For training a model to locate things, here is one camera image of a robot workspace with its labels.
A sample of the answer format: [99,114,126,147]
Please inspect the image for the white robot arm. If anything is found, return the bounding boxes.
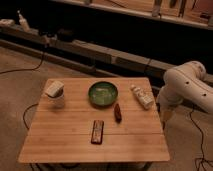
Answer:
[156,61,213,125]

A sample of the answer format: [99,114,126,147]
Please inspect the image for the white lying bottle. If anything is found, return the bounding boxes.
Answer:
[130,85,154,110]

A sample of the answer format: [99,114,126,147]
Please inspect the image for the green ceramic bowl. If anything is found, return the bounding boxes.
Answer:
[88,81,118,107]

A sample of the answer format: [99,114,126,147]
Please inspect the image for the black device on ledge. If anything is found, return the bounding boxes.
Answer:
[57,29,75,42]

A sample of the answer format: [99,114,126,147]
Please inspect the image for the white spray bottle on ledge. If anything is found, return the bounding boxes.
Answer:
[17,11,30,32]

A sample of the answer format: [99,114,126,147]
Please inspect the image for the black floor cable right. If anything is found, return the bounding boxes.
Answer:
[188,106,213,171]

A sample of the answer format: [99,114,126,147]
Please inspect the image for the black floor cable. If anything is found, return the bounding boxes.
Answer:
[188,106,213,171]
[0,46,48,76]

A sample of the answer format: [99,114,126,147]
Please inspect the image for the black floor cable left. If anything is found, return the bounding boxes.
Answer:
[0,46,48,76]

